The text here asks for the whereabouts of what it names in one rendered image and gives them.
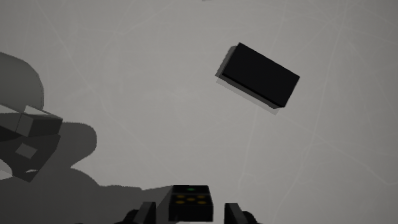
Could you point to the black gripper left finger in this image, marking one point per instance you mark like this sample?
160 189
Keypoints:
145 215

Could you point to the black domino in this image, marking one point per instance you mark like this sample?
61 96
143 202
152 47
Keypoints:
191 203
261 75

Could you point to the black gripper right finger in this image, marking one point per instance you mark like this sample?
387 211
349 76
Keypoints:
234 215

